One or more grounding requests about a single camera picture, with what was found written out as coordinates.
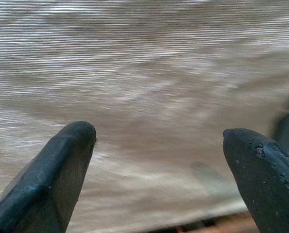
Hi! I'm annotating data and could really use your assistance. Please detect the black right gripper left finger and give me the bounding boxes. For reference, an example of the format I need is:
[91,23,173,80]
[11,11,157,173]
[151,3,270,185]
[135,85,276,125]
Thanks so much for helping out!
[0,120,97,233]

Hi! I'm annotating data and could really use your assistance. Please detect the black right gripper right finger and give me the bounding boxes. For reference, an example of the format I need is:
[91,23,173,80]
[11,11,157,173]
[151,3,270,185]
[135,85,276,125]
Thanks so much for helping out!
[222,127,289,233]

